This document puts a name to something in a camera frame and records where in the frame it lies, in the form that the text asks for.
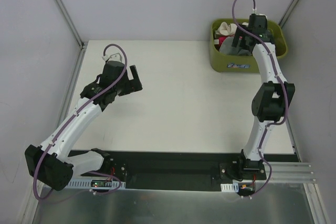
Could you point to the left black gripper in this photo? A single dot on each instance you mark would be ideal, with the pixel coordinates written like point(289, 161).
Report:
point(130, 85)

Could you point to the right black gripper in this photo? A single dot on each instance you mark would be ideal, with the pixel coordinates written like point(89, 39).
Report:
point(240, 38)

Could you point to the grey t shirt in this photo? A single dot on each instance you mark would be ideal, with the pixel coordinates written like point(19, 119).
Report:
point(236, 51)

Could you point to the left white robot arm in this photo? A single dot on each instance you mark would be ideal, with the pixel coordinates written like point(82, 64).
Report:
point(50, 162)

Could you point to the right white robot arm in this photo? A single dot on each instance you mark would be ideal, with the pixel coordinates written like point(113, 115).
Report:
point(270, 104)

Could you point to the pink t shirt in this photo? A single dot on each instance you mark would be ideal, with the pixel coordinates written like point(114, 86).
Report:
point(220, 41)

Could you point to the white t shirt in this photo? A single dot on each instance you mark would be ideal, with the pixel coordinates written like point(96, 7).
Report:
point(226, 30)

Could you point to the green plastic bin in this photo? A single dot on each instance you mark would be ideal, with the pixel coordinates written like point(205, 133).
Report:
point(245, 64)

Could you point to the left aluminium frame post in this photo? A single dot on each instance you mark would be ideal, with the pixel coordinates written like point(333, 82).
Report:
point(69, 22)

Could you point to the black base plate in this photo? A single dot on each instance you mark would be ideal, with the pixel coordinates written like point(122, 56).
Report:
point(178, 171)

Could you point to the left white cable duct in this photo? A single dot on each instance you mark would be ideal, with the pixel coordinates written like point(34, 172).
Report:
point(99, 184)

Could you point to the white cable duct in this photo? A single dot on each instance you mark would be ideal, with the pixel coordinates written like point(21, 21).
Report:
point(230, 188)
point(99, 184)

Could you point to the aluminium rail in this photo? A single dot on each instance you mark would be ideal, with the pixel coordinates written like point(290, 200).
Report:
point(290, 172)

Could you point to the right white cable duct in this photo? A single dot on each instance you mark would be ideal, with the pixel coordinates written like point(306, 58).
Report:
point(230, 188)

